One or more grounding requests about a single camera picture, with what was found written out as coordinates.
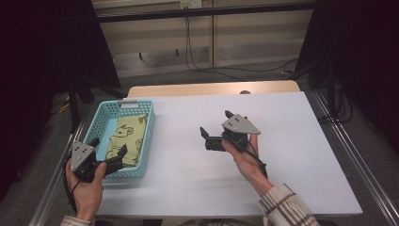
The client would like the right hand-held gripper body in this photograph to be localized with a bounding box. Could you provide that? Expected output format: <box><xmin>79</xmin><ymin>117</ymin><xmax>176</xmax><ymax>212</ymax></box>
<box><xmin>221</xmin><ymin>113</ymin><xmax>262</xmax><ymax>153</ymax></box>

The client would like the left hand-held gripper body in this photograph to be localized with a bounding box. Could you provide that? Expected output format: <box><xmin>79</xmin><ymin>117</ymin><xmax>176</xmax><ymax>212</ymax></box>
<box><xmin>70</xmin><ymin>140</ymin><xmax>108</xmax><ymax>184</ymax></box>

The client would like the yellow patterned cloth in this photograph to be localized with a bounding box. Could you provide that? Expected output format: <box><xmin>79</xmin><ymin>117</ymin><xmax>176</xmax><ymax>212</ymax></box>
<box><xmin>104</xmin><ymin>115</ymin><xmax>149</xmax><ymax>168</ymax></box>

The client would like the light blue perforated plastic basket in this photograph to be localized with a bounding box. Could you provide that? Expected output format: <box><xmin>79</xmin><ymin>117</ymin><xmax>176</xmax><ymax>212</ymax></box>
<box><xmin>82</xmin><ymin>99</ymin><xmax>156</xmax><ymax>180</ymax></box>

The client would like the person's right hand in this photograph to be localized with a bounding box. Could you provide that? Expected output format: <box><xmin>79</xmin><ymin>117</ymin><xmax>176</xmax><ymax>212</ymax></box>
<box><xmin>221</xmin><ymin>134</ymin><xmax>268</xmax><ymax>190</ymax></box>

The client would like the person's left hand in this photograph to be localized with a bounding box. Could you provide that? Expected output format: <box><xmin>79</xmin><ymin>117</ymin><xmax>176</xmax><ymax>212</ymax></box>
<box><xmin>65</xmin><ymin>160</ymin><xmax>108</xmax><ymax>221</ymax></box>

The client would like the light wooden table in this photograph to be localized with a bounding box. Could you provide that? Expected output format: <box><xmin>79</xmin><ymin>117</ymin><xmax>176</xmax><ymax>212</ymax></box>
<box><xmin>127</xmin><ymin>80</ymin><xmax>301</xmax><ymax>99</ymax></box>

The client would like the black metal stand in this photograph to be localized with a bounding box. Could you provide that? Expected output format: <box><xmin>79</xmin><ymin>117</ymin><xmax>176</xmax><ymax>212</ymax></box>
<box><xmin>67</xmin><ymin>74</ymin><xmax>126</xmax><ymax>135</ymax></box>

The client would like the white table mat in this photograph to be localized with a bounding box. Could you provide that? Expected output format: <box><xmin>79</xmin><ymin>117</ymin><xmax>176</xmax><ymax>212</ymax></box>
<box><xmin>96</xmin><ymin>90</ymin><xmax>364</xmax><ymax>219</ymax></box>

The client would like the beige wooden cabinet desk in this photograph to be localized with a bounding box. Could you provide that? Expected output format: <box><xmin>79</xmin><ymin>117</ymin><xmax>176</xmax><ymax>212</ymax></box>
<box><xmin>91</xmin><ymin>0</ymin><xmax>315</xmax><ymax>79</ymax></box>

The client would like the black curtain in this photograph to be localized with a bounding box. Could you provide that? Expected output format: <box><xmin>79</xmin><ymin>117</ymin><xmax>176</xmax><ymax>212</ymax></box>
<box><xmin>0</xmin><ymin>0</ymin><xmax>122</xmax><ymax>202</ymax></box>
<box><xmin>295</xmin><ymin>0</ymin><xmax>399</xmax><ymax>147</ymax></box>

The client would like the left hand-held gripper black cable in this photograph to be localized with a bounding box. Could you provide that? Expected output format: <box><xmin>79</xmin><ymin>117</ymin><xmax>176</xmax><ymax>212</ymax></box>
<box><xmin>62</xmin><ymin>154</ymin><xmax>80</xmax><ymax>215</ymax></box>

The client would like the hand-held gripper black cable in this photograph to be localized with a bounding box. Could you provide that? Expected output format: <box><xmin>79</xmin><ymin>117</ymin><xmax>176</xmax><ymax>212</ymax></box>
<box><xmin>244</xmin><ymin>147</ymin><xmax>269</xmax><ymax>179</ymax></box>
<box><xmin>62</xmin><ymin>154</ymin><xmax>80</xmax><ymax>215</ymax></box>

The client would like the right hand-held gripper black cable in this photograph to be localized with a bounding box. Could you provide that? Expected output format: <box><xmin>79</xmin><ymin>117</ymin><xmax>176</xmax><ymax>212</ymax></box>
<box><xmin>244</xmin><ymin>147</ymin><xmax>269</xmax><ymax>179</ymax></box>

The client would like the aluminium floor rail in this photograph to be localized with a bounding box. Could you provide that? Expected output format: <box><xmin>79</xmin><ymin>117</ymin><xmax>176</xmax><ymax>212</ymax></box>
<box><xmin>311</xmin><ymin>89</ymin><xmax>399</xmax><ymax>220</ymax></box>
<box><xmin>27</xmin><ymin>121</ymin><xmax>88</xmax><ymax>226</ymax></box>

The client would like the black cable from socket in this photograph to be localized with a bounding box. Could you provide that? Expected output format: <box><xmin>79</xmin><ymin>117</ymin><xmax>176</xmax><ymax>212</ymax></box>
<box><xmin>184</xmin><ymin>8</ymin><xmax>299</xmax><ymax>82</ymax></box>

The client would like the black floor cable bundle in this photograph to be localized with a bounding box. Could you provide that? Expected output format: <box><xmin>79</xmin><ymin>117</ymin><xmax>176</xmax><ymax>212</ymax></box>
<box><xmin>317</xmin><ymin>79</ymin><xmax>355</xmax><ymax>124</ymax></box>

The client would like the white wall socket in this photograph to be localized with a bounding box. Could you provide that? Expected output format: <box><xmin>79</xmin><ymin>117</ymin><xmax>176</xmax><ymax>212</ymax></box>
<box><xmin>180</xmin><ymin>0</ymin><xmax>202</xmax><ymax>9</ymax></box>

